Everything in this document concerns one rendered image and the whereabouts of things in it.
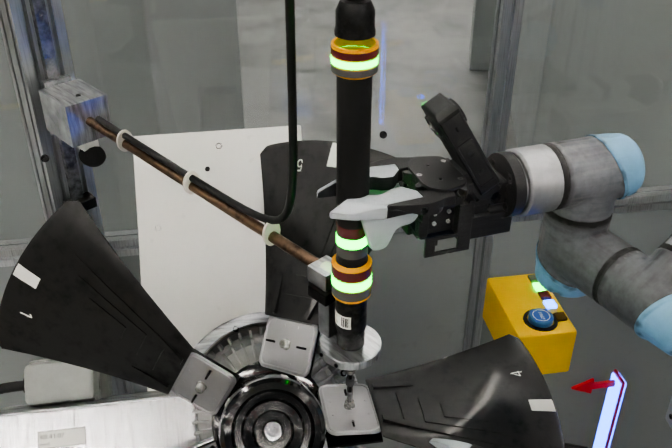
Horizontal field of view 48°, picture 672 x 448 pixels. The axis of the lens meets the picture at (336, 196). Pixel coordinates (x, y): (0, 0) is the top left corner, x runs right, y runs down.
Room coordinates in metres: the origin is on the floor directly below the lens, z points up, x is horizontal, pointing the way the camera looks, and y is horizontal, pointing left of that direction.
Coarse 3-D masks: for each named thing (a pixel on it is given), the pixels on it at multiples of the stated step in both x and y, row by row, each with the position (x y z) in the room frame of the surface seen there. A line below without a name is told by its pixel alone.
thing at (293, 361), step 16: (272, 320) 0.74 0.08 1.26; (288, 320) 0.72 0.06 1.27; (272, 336) 0.72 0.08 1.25; (288, 336) 0.70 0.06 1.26; (304, 336) 0.69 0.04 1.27; (272, 352) 0.70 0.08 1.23; (288, 352) 0.69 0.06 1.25; (304, 352) 0.68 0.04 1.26; (272, 368) 0.69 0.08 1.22; (288, 368) 0.67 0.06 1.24; (304, 368) 0.66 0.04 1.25
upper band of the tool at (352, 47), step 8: (336, 40) 0.67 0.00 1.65; (344, 40) 0.67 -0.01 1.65; (360, 40) 0.67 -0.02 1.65; (368, 40) 0.67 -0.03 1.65; (376, 40) 0.66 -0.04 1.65; (336, 48) 0.64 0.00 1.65; (344, 48) 0.64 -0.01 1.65; (352, 48) 0.67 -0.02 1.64; (360, 48) 0.67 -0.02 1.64; (368, 48) 0.64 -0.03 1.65; (376, 48) 0.64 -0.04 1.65
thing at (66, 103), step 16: (48, 80) 1.13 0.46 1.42; (64, 80) 1.14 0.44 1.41; (80, 80) 1.15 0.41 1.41; (48, 96) 1.08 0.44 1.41; (64, 96) 1.08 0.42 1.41; (80, 96) 1.08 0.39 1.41; (96, 96) 1.08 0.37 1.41; (48, 112) 1.09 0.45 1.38; (64, 112) 1.05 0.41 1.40; (80, 112) 1.06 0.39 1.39; (96, 112) 1.08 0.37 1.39; (48, 128) 1.10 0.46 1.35; (64, 128) 1.06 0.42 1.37; (80, 128) 1.05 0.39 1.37; (80, 144) 1.05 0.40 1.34
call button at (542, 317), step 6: (534, 312) 0.96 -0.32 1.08; (540, 312) 0.96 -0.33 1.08; (546, 312) 0.96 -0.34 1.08; (528, 318) 0.95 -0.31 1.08; (534, 318) 0.95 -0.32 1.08; (540, 318) 0.95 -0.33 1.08; (546, 318) 0.95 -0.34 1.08; (552, 318) 0.95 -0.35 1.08; (534, 324) 0.94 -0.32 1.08; (540, 324) 0.94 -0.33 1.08; (546, 324) 0.93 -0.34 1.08
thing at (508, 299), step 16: (496, 288) 1.04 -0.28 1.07; (512, 288) 1.04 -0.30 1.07; (528, 288) 1.04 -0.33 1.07; (496, 304) 1.01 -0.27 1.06; (512, 304) 0.99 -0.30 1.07; (528, 304) 0.99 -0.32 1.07; (496, 320) 1.00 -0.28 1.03; (512, 320) 0.95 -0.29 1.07; (496, 336) 0.99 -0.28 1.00; (528, 336) 0.92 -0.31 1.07; (544, 336) 0.92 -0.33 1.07; (560, 336) 0.92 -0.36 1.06; (544, 352) 0.92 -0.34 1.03; (560, 352) 0.92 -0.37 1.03; (544, 368) 0.92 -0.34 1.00; (560, 368) 0.92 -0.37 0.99
